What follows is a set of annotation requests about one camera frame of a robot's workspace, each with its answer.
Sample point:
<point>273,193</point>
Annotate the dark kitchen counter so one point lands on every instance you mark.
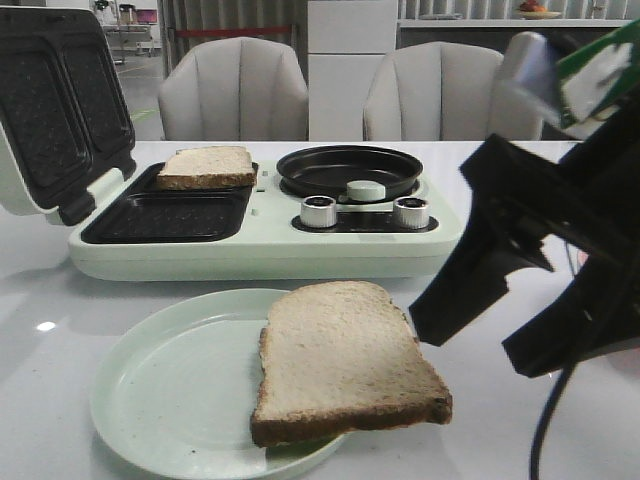
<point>496,34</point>

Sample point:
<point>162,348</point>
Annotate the grey chair left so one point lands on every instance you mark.
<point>245,89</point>

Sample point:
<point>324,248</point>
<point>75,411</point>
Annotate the black round frying pan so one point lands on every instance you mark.
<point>352,174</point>

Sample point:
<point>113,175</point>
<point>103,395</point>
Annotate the mint green plate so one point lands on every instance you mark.
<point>175,394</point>

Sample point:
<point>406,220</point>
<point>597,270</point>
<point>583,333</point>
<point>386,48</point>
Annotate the grey chair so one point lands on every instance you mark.
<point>443,91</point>
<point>245,89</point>

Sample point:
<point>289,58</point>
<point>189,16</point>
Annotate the red barrier belt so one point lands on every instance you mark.
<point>234,32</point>

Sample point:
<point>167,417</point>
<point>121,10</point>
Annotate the white refrigerator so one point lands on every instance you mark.
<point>346,42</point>

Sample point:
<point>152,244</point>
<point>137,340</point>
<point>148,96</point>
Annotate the grey chair right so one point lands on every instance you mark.
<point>443,91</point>

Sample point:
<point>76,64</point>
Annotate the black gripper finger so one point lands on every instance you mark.
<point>496,242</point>
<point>545,342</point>

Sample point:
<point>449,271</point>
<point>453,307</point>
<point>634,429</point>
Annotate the fruit plate on counter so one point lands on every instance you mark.
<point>534,10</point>

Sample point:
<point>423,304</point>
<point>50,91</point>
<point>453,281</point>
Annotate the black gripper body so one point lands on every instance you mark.
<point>590,197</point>

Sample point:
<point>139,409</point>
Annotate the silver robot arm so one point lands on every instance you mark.
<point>577,91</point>

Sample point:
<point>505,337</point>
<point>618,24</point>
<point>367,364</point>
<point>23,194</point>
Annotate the mint green sandwich maker lid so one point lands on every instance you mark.
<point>64,119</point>

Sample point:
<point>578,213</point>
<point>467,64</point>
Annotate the silver control knob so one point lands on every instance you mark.
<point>318,211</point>
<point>411,213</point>

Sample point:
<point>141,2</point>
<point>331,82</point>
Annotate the pink monitor in background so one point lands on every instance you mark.
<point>146,16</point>

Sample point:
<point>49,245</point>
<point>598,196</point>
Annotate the bread slice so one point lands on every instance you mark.
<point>338,357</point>
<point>207,168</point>

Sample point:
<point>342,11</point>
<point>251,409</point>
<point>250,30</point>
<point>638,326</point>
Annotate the silver right control knob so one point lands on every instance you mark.
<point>411,213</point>

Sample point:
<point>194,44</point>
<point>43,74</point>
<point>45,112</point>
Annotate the mint green breakfast maker base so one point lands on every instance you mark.
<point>143,233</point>

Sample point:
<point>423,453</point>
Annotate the silver left control knob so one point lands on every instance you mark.
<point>318,211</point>

